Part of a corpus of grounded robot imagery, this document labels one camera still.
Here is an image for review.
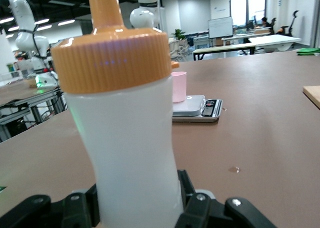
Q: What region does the green potted plant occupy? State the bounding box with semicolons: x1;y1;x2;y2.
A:
171;28;188;41

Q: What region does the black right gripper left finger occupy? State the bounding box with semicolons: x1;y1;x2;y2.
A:
0;184;101;228

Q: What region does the translucent squeeze bottle orange cap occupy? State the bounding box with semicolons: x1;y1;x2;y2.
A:
50;0;185;228

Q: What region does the aluminium frame workbench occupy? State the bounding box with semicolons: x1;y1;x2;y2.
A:
0;84;69;142

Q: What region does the green cloth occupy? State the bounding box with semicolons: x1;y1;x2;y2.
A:
296;47;320;56

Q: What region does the wooden cutting board metal handle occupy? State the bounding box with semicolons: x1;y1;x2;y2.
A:
302;85;320;111

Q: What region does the silver digital kitchen scale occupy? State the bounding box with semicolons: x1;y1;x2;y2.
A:
171;95;223;123

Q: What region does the seated person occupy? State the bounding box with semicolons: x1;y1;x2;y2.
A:
259;17;273;29

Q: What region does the wooden top office table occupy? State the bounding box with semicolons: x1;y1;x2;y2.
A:
191;43;256;61

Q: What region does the white office table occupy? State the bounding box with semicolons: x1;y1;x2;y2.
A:
248;34;303;52

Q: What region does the black office chair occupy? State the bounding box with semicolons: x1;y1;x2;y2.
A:
276;10;300;37

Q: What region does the pink plastic cup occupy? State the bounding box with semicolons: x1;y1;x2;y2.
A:
170;71;188;104

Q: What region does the whiteboard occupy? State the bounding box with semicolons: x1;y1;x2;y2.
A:
207;17;234;40

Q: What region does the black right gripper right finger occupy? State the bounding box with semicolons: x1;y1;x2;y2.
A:
174;169;276;228

